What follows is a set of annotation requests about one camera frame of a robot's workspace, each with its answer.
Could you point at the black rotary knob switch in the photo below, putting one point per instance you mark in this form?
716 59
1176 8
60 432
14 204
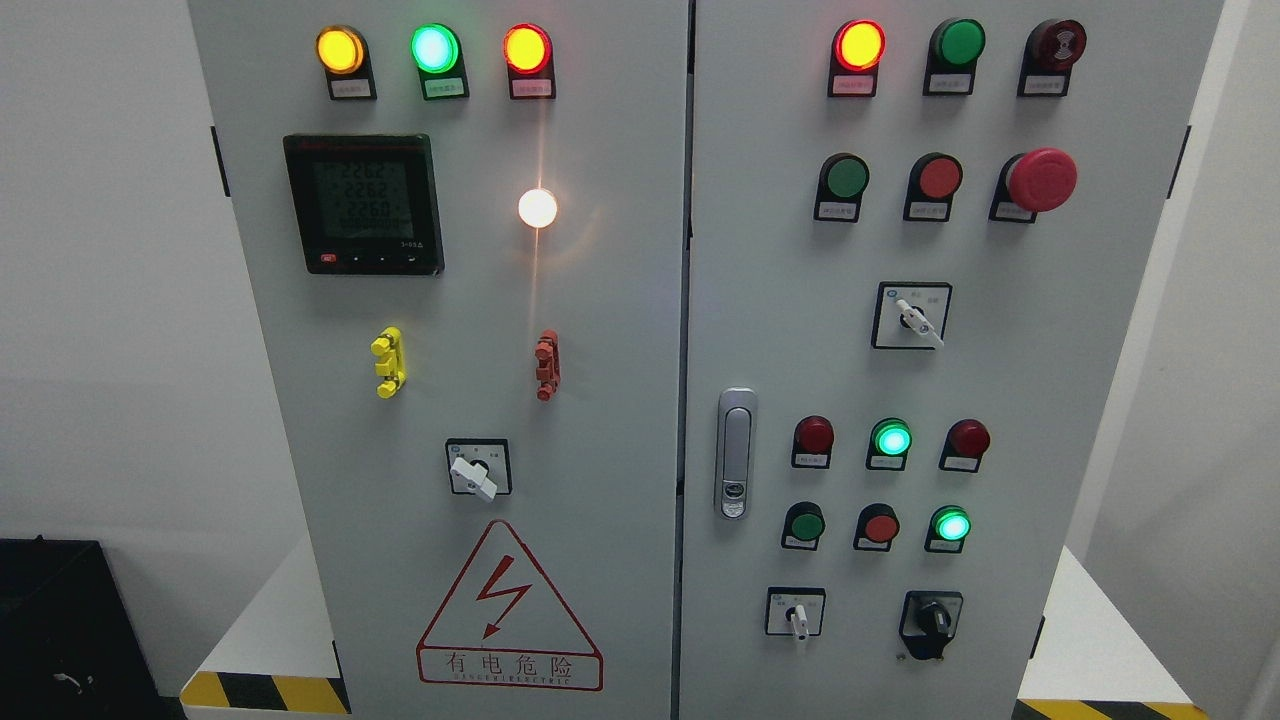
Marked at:
929 622

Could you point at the grey electrical cabinet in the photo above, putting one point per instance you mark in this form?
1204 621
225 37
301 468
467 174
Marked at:
684 146

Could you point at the red terminal connector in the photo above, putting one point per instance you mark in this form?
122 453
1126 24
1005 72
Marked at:
548 365

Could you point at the white glowing lamp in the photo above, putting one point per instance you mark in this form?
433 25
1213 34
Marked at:
537 208

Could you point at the dark red indicator left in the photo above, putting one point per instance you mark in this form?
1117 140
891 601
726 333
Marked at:
814 439

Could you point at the dark red indicator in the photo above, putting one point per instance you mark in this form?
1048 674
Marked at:
814 439
966 443

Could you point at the green push button lower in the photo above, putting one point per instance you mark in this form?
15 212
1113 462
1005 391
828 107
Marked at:
803 526

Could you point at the green push button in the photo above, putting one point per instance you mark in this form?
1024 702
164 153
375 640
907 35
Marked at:
842 181
803 526

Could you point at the yellow terminal connector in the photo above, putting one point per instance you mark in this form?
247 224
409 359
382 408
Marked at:
387 349

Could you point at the green lit indicator middle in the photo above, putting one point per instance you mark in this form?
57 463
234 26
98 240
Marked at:
889 444

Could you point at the green lit indicator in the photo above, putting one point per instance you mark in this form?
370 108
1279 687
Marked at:
889 444
439 59

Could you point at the green push button upper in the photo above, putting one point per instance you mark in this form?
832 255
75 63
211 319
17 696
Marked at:
842 181

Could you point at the red push button lower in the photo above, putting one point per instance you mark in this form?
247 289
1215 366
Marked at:
877 527

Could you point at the red push button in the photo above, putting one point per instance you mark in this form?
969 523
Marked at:
877 527
932 184

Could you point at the red high voltage warning sticker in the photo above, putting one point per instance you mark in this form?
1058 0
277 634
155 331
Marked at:
503 622

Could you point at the black digital power meter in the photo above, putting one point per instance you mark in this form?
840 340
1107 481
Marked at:
365 204

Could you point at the orange red indicator left door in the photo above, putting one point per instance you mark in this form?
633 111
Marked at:
530 64

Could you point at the orange red indicator door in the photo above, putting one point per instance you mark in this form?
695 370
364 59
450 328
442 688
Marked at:
856 51
530 64

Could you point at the dark red indicator right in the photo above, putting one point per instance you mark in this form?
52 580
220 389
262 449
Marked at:
966 443

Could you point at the red push button upper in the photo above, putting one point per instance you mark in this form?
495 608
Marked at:
932 184

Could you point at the green lit button lower right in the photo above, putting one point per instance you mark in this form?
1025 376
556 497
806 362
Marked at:
950 526

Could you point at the green lit indicator top left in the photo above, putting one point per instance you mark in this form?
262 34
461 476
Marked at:
439 59

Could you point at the orange red indicator right door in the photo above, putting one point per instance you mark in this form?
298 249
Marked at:
856 51

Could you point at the yellow indicator light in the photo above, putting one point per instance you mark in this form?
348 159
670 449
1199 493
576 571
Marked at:
344 54

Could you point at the red emergency stop mushroom button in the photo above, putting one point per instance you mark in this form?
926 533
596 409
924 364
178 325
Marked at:
1032 183

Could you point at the dark green indicator top right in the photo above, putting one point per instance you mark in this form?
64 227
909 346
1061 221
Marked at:
952 57

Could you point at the red black buzzer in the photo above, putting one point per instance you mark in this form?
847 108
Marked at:
1052 50

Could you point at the black box on floor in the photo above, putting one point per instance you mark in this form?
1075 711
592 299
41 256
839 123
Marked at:
68 649

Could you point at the silver door handle lock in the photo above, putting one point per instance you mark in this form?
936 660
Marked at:
737 409

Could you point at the white selector switch left door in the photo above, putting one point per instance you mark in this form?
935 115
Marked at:
479 467

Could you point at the white selector switch upper right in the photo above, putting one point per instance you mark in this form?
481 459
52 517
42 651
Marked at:
911 315

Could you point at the white selector switch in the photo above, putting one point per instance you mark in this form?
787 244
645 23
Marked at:
911 315
795 613

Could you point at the white selector switch lower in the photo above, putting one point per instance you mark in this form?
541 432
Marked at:
795 613

